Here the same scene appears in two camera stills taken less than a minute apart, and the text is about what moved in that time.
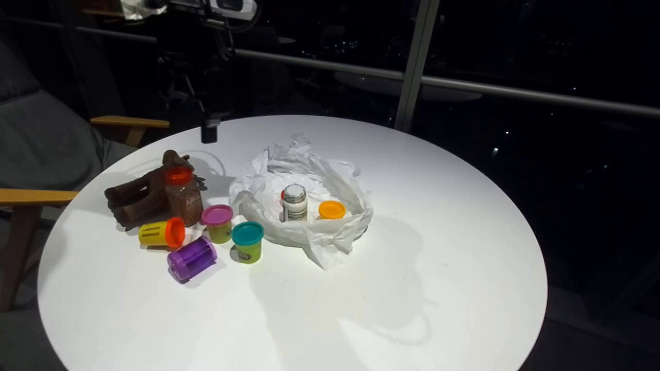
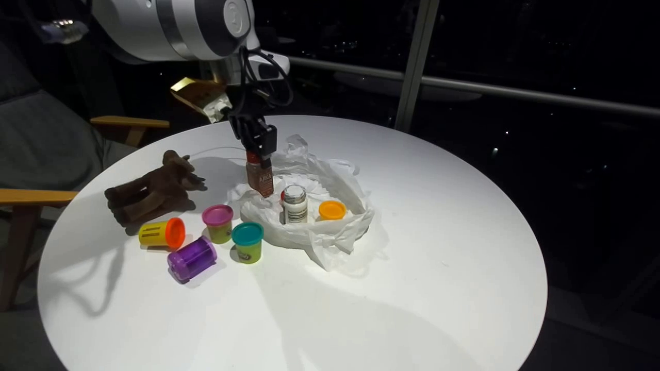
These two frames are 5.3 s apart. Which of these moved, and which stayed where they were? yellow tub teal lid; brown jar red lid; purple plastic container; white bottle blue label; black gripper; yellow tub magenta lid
Moved: brown jar red lid; black gripper
Stayed: white bottle blue label; purple plastic container; yellow tub magenta lid; yellow tub teal lid
